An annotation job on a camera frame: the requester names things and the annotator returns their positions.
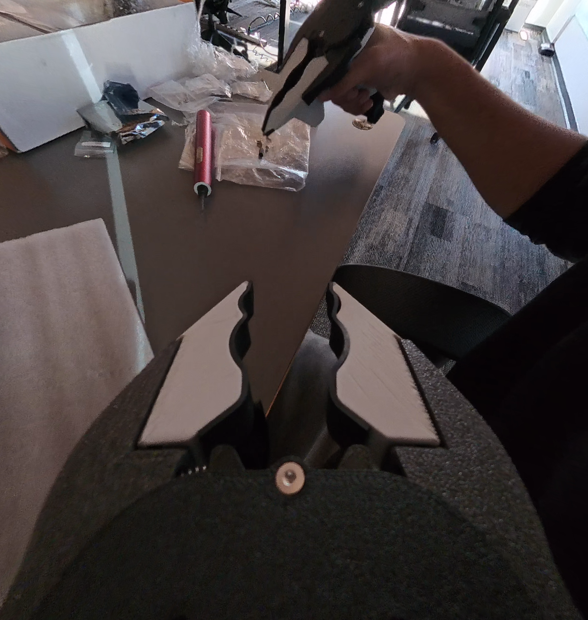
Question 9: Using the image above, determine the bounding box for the grey plastic bag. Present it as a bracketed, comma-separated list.
[78, 102, 122, 134]

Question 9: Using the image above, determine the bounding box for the person's right hand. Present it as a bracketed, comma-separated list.
[330, 24, 440, 114]

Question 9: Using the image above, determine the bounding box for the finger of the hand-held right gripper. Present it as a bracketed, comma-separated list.
[270, 48, 339, 129]
[262, 38, 310, 135]

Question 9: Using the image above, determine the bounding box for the dark antistatic bag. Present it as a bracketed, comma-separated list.
[101, 80, 140, 116]

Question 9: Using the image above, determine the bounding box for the crumpled silver foil bag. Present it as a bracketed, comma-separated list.
[111, 109, 170, 145]

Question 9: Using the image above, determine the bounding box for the small labelled plastic bag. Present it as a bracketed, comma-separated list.
[75, 130, 119, 158]

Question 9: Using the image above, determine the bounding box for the person's black clothing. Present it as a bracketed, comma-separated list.
[446, 232, 588, 620]

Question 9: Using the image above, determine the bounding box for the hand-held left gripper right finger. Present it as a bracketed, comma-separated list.
[326, 282, 441, 448]

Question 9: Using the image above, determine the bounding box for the pile of clear plastic bags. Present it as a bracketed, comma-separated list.
[146, 29, 275, 105]

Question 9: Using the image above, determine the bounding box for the white foam sheet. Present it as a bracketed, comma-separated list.
[0, 218, 155, 620]

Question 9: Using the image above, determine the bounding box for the person's right forearm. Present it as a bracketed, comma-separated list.
[427, 41, 588, 264]

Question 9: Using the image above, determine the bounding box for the black metal rack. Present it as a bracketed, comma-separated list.
[396, 0, 522, 71]

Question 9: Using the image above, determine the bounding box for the red electric screwdriver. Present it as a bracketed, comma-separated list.
[191, 109, 214, 211]

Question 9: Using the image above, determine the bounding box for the orange and white cardboard box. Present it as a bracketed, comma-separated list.
[0, 2, 202, 163]

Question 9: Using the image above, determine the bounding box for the black office chair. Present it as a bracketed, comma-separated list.
[332, 264, 512, 369]

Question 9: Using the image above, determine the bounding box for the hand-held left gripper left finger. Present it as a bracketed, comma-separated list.
[138, 281, 256, 449]

